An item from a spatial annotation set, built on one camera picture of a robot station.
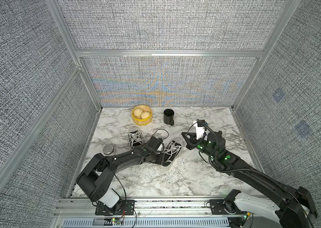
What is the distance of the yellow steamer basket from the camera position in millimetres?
1085

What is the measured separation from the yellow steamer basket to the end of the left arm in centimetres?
36

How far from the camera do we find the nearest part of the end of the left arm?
666mm
